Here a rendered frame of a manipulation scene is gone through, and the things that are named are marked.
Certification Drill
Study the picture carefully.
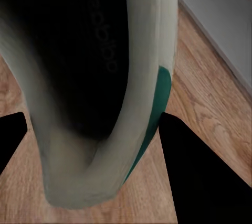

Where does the gym shoe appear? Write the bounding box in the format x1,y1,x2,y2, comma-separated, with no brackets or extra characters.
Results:
0,0,178,210

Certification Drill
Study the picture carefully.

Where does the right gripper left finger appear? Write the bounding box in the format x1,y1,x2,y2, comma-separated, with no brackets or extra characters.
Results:
0,112,27,175

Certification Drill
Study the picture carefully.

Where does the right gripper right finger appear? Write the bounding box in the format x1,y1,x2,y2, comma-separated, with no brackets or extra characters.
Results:
159,112,252,224

